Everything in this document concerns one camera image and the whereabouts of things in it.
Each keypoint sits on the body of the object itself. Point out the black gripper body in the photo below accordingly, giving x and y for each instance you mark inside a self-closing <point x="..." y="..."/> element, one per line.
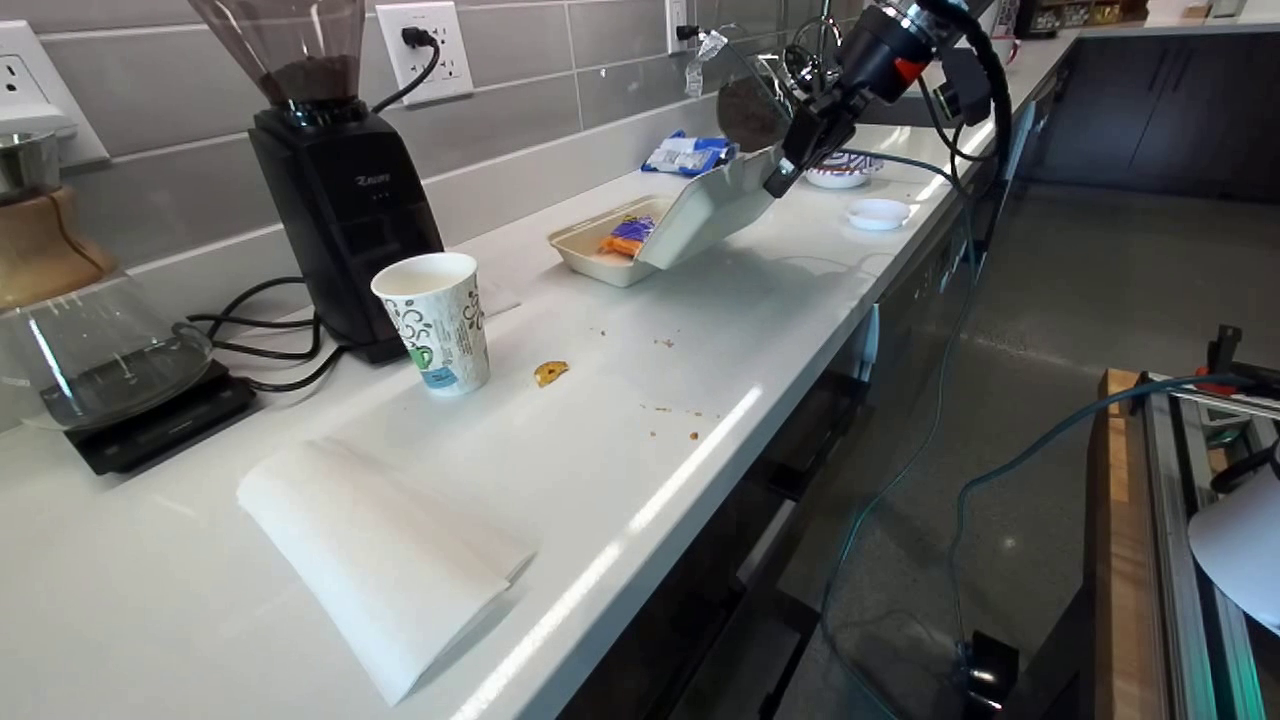
<point x="821" y="130"/>

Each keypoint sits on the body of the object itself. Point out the white foam clamshell food pack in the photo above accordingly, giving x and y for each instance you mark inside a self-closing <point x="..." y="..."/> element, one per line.
<point x="713" y="205"/>

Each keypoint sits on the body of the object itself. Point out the black Franka robot arm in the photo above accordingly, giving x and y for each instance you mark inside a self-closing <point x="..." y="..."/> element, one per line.
<point x="887" y="45"/>

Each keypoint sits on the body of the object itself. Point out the large orange food spill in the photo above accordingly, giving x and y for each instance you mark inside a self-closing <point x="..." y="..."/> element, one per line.
<point x="550" y="375"/>

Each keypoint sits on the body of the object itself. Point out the blue striped small bowl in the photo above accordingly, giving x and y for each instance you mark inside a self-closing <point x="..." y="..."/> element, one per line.
<point x="845" y="169"/>

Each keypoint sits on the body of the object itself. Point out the dark round kettle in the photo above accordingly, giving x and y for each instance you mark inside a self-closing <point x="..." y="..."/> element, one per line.
<point x="750" y="114"/>

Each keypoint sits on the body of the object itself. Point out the white round plastic lid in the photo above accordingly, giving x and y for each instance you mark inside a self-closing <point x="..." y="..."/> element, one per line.
<point x="881" y="213"/>

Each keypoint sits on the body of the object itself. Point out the blue snack packet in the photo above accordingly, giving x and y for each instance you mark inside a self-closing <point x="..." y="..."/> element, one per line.
<point x="684" y="155"/>

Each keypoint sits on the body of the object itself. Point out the orange snack packet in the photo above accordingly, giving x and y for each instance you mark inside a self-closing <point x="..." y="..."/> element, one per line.
<point x="627" y="242"/>

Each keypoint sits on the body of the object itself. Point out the dark counter cabinet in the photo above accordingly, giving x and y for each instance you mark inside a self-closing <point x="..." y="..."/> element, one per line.
<point x="923" y="306"/>

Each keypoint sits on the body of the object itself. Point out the dark tall cabinet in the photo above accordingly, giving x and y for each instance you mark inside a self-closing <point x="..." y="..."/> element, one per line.
<point x="1160" y="114"/>

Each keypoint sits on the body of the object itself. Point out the patterned paper cup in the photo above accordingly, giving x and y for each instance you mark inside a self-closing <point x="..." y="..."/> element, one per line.
<point x="432" y="325"/>

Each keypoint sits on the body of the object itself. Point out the black coffee grinder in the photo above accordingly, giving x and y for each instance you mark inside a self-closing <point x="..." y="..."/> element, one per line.
<point x="346" y="213"/>

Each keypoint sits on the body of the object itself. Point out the black clamp equipment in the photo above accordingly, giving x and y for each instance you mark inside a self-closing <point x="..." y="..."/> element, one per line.
<point x="1234" y="361"/>

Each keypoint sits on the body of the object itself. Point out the black box on floor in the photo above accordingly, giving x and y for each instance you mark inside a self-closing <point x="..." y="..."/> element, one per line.
<point x="991" y="675"/>

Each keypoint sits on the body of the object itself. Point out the white paper sheet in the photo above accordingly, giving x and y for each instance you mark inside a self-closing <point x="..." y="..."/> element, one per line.
<point x="1247" y="547"/>

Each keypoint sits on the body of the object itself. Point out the black coffee scale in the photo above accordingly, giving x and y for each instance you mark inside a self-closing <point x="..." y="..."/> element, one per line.
<point x="163" y="425"/>

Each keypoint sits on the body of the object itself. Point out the glass coffee carafe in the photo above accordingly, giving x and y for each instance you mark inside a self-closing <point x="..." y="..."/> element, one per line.
<point x="95" y="344"/>

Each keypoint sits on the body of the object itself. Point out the wooden pour-over dripper stand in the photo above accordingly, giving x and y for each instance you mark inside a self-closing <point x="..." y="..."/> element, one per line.
<point x="32" y="245"/>

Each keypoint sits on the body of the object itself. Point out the white wall outlet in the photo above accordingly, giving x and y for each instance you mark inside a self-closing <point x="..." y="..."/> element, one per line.
<point x="447" y="75"/>
<point x="32" y="64"/>

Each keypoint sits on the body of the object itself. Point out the aluminium frame rail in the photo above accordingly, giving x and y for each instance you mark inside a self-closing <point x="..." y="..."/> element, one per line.
<point x="1187" y="587"/>

